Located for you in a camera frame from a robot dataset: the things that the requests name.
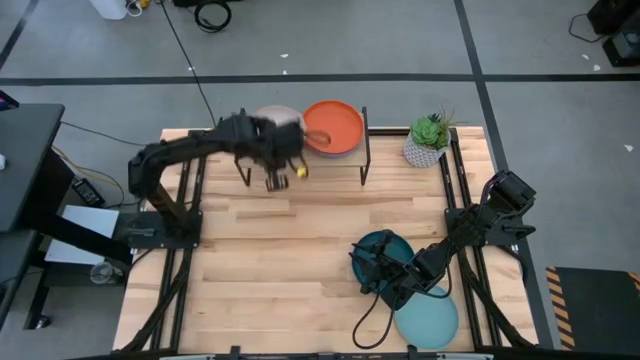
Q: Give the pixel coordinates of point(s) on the black power adapter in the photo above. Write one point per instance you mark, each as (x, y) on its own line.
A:
(88, 192)

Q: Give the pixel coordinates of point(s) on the green succulent plant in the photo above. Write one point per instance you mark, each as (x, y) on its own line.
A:
(431, 131)

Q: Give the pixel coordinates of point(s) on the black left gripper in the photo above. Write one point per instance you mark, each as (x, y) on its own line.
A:
(272, 142)

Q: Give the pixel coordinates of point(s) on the white container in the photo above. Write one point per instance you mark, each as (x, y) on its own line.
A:
(109, 7)

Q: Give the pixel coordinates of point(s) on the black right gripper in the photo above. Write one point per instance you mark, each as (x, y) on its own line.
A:
(400, 282)

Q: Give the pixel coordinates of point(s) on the wooden shelf with black frame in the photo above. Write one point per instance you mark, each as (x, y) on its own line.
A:
(345, 161)

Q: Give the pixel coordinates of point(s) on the white triangle-pattern plant pot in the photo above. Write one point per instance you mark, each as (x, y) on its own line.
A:
(422, 154)

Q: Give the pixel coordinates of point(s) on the black equipment case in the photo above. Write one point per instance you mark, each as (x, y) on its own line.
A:
(617, 30)

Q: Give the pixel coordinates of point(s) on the yellow connector piece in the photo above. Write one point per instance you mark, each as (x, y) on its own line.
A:
(301, 172)

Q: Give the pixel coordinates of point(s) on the orange plate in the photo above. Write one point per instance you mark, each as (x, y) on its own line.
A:
(332, 125)

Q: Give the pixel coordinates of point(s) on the black hazard-striped mat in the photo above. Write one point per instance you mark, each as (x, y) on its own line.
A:
(595, 310)

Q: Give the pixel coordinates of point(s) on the black desk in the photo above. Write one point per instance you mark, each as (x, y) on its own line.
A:
(25, 160)

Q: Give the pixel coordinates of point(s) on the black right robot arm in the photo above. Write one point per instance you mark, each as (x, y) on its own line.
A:
(505, 195)

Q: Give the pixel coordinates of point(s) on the white paper sheet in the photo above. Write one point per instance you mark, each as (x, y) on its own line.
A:
(82, 227)

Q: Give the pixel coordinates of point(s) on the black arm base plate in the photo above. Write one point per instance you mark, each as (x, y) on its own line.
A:
(500, 234)
(135, 231)

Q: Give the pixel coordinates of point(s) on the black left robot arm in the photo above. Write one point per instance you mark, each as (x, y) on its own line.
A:
(175, 147)

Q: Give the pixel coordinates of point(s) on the dark teal plate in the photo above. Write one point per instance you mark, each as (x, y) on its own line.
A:
(400, 247)

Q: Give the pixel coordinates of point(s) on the light teal plate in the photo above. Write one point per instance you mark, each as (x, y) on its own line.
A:
(430, 320)

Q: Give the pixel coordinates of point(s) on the clear glass jar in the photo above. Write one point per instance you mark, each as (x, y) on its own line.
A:
(104, 272)

